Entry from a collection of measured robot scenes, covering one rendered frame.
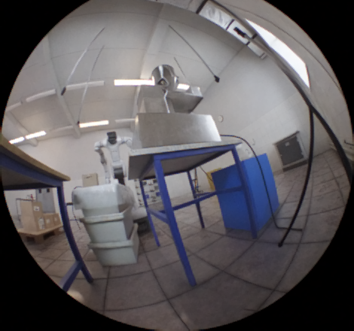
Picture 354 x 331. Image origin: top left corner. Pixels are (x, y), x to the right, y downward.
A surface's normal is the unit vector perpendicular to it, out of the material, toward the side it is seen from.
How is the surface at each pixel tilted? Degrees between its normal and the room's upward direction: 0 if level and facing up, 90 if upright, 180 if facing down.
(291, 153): 90
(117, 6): 180
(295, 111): 90
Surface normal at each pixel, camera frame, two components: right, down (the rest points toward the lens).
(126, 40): 0.26, 0.93
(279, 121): -0.89, 0.12
